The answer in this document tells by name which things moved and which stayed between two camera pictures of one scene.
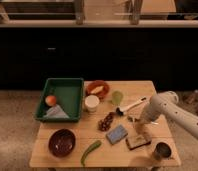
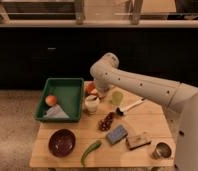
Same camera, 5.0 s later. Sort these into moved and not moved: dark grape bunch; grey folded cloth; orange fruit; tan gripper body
Moved: tan gripper body
Not moved: grey folded cloth; dark grape bunch; orange fruit
